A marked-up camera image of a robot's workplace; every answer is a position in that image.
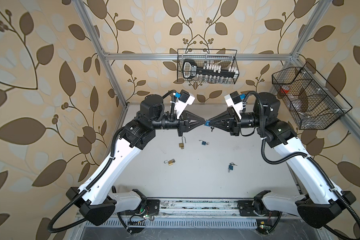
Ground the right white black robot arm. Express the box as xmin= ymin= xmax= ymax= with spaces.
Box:
xmin=206 ymin=91 xmax=360 ymax=240

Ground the right black wire basket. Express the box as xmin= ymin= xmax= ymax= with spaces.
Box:
xmin=272 ymin=62 xmax=353 ymax=130

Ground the blue padlock top centre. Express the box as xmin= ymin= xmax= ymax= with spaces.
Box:
xmin=200 ymin=140 xmax=210 ymax=146

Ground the back black wire basket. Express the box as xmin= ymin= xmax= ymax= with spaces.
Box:
xmin=177 ymin=48 xmax=240 ymax=85

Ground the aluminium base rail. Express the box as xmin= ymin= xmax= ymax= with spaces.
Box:
xmin=100 ymin=198 xmax=307 ymax=230

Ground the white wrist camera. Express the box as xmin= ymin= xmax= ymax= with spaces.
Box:
xmin=171 ymin=90 xmax=195 ymax=119
xmin=225 ymin=92 xmax=246 ymax=120

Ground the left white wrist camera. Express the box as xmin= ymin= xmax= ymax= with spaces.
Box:
xmin=171 ymin=90 xmax=195 ymax=119

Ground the black wire basket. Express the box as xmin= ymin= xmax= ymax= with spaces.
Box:
xmin=177 ymin=48 xmax=240 ymax=85
xmin=272 ymin=62 xmax=353 ymax=130

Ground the black socket tool set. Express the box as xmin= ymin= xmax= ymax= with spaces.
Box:
xmin=180 ymin=59 xmax=239 ymax=79

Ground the open brass padlock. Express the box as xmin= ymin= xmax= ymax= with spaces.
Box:
xmin=179 ymin=137 xmax=187 ymax=150

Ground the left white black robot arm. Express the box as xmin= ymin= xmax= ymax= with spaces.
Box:
xmin=47 ymin=90 xmax=205 ymax=233

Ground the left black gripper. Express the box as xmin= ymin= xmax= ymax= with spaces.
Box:
xmin=147 ymin=108 xmax=204 ymax=137

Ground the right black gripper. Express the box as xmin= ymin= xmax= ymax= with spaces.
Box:
xmin=208 ymin=109 xmax=265 ymax=138

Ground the small brass padlock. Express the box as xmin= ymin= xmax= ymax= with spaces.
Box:
xmin=164 ymin=159 xmax=176 ymax=166

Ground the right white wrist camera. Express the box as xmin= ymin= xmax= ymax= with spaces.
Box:
xmin=225 ymin=92 xmax=246 ymax=120

